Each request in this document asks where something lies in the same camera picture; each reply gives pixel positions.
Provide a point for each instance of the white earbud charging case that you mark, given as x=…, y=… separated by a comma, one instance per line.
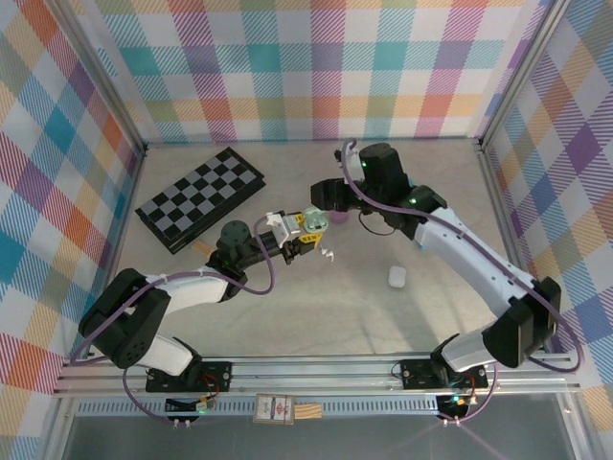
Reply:
x=396, y=277

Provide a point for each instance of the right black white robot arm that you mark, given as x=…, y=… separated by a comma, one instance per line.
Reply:
x=479, y=268

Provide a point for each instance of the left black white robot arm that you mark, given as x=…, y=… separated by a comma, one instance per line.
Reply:
x=191, y=292

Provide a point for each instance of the black grey folding chessboard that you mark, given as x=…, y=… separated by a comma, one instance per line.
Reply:
x=206, y=187

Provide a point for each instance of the small wooden block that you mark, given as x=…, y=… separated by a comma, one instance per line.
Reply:
x=307, y=411

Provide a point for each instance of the small controller board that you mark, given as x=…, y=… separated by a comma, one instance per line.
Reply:
x=201, y=407
x=455, y=402

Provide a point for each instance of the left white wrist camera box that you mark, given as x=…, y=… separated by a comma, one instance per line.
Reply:
x=287, y=225

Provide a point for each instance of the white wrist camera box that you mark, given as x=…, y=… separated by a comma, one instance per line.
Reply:
x=353, y=163
x=287, y=225

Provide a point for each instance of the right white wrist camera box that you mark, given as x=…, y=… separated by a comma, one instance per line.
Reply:
x=353, y=163

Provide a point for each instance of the aluminium side rail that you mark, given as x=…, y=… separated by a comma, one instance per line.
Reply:
x=128, y=206
x=498, y=206

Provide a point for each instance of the aluminium mounting rail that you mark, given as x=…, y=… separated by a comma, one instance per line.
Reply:
x=311, y=371

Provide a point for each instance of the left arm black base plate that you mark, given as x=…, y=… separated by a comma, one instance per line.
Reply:
x=215, y=371

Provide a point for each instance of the aluminium frame post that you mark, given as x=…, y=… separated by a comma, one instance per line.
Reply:
x=101, y=72
x=519, y=72

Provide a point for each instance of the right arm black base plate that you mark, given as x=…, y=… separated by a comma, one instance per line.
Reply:
x=416, y=374

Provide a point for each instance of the aluminium frame leg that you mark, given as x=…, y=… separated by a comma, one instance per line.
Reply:
x=55, y=431
x=577, y=431

